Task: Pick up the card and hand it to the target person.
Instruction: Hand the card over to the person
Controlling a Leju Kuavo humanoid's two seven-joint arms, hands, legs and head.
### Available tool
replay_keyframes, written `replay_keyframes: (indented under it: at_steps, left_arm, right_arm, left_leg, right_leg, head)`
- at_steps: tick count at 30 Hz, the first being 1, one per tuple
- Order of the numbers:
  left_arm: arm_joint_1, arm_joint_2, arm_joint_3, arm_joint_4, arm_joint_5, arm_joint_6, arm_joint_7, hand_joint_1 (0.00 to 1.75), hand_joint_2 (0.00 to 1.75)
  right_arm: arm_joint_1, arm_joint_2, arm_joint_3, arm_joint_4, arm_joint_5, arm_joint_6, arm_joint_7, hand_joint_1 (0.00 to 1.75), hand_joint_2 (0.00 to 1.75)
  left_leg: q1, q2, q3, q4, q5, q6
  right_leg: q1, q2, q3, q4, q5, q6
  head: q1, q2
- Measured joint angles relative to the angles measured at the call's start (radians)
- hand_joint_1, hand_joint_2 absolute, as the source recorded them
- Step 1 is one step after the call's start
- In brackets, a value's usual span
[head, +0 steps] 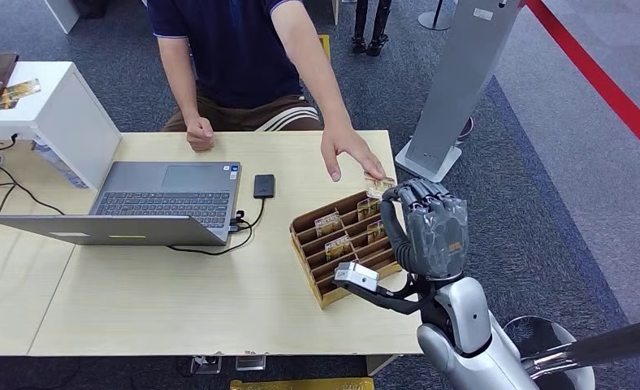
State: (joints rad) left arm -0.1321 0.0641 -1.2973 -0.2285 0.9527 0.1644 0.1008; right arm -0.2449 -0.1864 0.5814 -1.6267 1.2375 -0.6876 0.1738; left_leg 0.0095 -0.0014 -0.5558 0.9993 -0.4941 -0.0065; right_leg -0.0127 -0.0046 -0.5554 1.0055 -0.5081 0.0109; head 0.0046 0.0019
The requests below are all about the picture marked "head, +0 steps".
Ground person's left hand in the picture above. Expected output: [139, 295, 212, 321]
[319, 124, 387, 184]

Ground person's right hand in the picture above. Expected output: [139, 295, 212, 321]
[185, 115, 217, 154]

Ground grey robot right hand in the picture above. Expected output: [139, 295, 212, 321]
[379, 178, 469, 282]

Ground patterned key card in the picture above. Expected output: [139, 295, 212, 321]
[357, 197, 382, 223]
[314, 211, 344, 239]
[324, 234, 354, 264]
[363, 172, 398, 202]
[365, 219, 389, 245]

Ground person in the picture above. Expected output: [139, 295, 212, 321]
[145, 0, 387, 184]

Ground wooden card holder rack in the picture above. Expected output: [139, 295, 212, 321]
[289, 189, 407, 312]

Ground patterned card on cabinet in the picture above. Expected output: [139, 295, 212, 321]
[0, 77, 43, 114]

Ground grey laptop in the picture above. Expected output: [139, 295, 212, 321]
[0, 160, 243, 248]

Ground black external drive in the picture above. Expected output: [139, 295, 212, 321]
[253, 173, 276, 200]

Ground black robot legs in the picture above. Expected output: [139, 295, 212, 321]
[351, 0, 395, 59]

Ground grey kiosk stand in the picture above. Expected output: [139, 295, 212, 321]
[394, 0, 526, 184]

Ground white box cabinet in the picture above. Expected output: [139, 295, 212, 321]
[0, 60, 123, 191]

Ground chrome round base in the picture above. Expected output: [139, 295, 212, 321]
[503, 315, 596, 390]

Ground round grey stand base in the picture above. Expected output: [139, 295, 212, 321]
[417, 0, 460, 33]

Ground white furniture panel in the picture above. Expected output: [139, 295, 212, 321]
[44, 0, 82, 35]

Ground dark metal pole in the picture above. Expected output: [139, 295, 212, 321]
[521, 315, 640, 378]

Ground yellow package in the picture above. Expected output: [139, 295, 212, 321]
[228, 377, 375, 390]

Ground wrist camera box with bracket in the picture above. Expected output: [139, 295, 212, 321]
[332, 260, 437, 317]

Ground black drive cable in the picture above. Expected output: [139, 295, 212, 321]
[167, 197, 268, 257]

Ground black power cable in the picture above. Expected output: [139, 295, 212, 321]
[0, 160, 67, 217]

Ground metal table bracket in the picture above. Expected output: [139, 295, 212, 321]
[190, 353, 223, 375]
[235, 352, 268, 372]

